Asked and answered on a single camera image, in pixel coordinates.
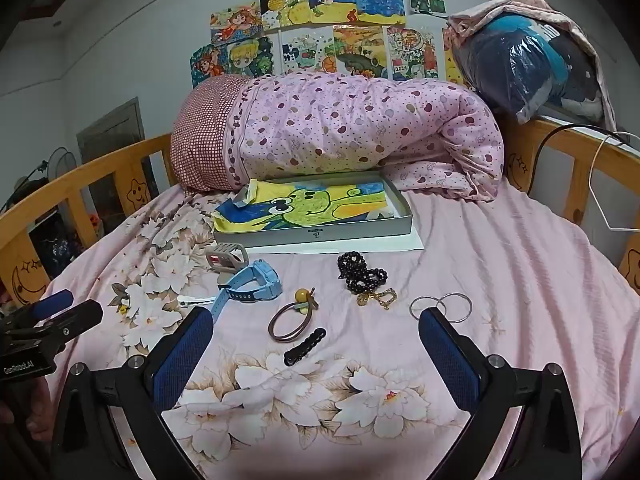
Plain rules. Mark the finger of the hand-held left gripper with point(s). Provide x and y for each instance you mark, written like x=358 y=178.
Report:
x=52 y=305
x=82 y=317

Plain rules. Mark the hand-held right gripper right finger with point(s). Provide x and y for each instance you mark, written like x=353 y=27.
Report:
x=450 y=360

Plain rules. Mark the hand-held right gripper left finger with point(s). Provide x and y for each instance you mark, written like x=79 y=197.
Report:
x=181 y=355

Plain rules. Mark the white hair clip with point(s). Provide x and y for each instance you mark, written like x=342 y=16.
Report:
x=195 y=299

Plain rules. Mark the blue smartwatch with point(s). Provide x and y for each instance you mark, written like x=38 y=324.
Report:
x=255 y=280

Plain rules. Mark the black hair clip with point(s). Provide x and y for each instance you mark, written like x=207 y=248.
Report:
x=305 y=347

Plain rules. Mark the shallow grey box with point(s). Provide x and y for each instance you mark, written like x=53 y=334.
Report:
x=320 y=236

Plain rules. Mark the person's left hand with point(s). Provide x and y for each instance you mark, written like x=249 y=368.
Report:
x=34 y=407

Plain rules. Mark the pink floral bed sheet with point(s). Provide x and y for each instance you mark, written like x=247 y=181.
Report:
x=500 y=270

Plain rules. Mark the white paper sheet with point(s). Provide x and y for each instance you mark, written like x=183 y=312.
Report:
x=405 y=246

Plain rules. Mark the electric fan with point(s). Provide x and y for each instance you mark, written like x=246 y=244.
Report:
x=55 y=162

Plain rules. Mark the grey door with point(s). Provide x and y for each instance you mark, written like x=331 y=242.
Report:
x=115 y=145

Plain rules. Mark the cartoon drawing sheet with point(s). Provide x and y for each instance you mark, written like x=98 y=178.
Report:
x=310 y=205

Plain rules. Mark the red checkered pillow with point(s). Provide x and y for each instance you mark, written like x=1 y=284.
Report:
x=205 y=130

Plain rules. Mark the pink polka dot quilt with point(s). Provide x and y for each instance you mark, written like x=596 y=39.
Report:
x=350 y=120

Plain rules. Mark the plastic wrapped clothes bundle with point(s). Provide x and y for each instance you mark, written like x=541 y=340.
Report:
x=520 y=60

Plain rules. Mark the bundle in plastic bag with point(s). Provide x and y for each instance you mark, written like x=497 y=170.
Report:
x=500 y=7

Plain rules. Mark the wooden bed frame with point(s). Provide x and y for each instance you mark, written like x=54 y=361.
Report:
x=555 y=147

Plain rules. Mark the group of wall drawings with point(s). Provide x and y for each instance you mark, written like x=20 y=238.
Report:
x=340 y=10

